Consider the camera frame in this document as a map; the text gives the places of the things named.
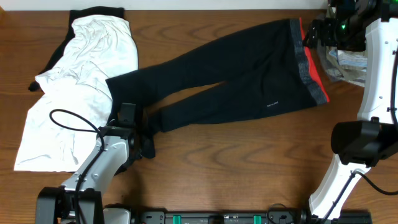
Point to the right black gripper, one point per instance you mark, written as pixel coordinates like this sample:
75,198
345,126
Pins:
328,25

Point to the black leggings grey red waistband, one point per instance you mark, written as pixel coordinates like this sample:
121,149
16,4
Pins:
254,73

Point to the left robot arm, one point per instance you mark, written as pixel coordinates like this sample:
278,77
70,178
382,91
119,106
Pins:
79,198

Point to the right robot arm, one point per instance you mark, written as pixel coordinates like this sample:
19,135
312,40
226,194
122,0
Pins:
360,25

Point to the khaki folded shorts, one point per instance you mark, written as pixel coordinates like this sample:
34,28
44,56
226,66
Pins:
332,72

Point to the white t-shirt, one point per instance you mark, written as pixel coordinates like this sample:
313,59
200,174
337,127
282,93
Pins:
71,93

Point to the black garment under pile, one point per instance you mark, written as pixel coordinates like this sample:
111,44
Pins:
93,11

